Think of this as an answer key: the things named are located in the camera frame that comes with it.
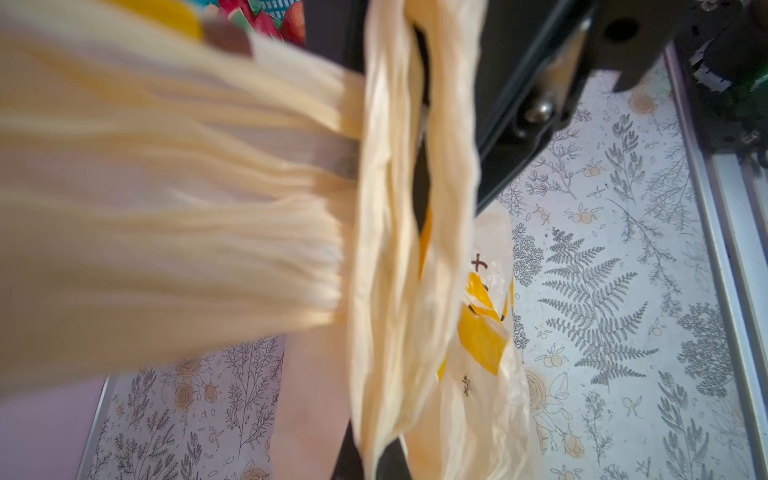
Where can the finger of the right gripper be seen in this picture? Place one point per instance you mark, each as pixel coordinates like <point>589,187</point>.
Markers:
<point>535,59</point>

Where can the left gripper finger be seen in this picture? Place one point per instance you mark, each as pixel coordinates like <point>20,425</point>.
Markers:
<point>349,466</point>

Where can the translucent beige plastic bag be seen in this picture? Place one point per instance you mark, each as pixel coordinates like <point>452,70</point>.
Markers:
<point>163,196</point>

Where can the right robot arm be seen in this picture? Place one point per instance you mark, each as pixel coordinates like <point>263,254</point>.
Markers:
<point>722,47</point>

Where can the pink fake dragon fruit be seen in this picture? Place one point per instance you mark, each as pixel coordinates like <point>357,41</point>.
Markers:
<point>282,20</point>

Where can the orange yellow fake mango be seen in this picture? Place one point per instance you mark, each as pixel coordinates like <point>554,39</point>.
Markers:
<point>175,15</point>

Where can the aluminium frame rail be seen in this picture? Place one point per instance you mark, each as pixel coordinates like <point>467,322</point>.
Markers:
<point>736,238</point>

